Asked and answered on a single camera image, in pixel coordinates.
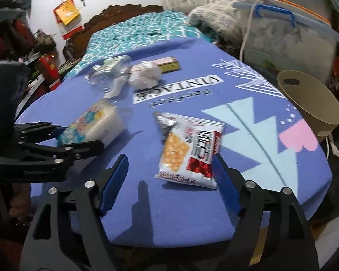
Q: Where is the beige trash bin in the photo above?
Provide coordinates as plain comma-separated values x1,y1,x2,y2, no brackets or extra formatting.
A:
277,70,339,142

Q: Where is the blue patterned bed blanket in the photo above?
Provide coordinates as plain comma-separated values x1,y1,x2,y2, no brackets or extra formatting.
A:
15,37,334,249

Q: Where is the person's left hand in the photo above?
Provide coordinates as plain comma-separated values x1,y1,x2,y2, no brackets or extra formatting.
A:
0,184,31,221

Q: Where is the clear storage box blue lid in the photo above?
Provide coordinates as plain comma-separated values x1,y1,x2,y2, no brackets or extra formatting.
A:
233,0,339,84

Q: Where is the teal patterned bed sheet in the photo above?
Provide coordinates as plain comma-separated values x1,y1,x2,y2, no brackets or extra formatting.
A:
64,10,215,79

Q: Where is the clear plastic bottle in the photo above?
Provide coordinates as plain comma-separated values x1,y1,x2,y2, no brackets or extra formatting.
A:
86,55,132,99

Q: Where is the yellow pink flat box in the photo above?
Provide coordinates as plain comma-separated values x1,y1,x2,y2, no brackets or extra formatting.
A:
152,56,181,73

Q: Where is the cracker snack packet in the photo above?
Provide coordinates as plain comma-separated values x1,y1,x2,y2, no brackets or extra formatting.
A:
154,111,225,190

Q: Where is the white power cable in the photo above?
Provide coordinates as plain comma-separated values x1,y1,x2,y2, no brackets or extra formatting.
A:
238,0,270,63

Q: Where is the cluttered metal shelf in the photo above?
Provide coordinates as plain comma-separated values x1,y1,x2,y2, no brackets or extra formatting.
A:
0,5,66,119

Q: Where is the tissue pack blue yellow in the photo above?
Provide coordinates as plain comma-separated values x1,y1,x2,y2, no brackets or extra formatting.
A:
57,100,125,148

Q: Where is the white paper ball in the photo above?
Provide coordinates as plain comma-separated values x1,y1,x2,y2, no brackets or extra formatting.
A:
128,61,162,91

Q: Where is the grey patterned pillow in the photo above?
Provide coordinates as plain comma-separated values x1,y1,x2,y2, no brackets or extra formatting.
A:
187,0,242,46

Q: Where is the red yellow wall calendar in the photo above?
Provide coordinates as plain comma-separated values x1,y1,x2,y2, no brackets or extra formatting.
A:
53,0,84,40

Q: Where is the dark wooden headboard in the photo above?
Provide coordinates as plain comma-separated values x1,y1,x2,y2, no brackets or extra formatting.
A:
63,4,163,61

